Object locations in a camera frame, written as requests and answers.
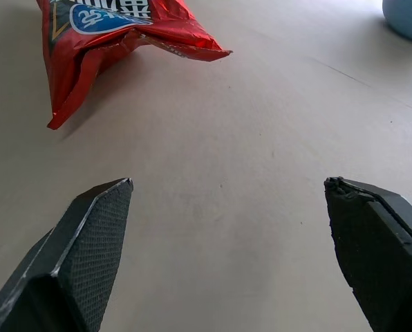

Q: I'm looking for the red foil snack bag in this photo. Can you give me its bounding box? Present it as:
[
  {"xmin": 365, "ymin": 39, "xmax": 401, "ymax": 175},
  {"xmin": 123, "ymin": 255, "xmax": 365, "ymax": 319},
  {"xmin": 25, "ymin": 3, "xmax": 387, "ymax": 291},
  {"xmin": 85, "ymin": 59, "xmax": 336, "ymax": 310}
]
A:
[{"xmin": 36, "ymin": 0, "xmax": 234, "ymax": 130}]

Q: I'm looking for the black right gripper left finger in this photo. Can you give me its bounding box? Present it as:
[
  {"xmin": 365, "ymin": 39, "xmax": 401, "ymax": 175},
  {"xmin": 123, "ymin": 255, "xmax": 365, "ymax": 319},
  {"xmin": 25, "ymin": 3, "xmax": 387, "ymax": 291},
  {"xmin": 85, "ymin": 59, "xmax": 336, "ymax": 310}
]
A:
[{"xmin": 0, "ymin": 178, "xmax": 134, "ymax": 332}]

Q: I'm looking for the light blue round container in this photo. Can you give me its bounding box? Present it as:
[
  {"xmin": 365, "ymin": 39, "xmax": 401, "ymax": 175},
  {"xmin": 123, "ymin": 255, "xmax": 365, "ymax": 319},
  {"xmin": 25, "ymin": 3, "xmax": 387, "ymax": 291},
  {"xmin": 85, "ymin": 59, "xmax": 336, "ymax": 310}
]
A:
[{"xmin": 382, "ymin": 0, "xmax": 412, "ymax": 42}]

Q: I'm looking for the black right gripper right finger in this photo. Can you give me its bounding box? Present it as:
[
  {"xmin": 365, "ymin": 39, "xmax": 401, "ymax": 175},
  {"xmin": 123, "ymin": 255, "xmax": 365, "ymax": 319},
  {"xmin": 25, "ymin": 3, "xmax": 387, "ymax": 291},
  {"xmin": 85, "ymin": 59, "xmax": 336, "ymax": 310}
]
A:
[{"xmin": 324, "ymin": 176, "xmax": 412, "ymax": 332}]

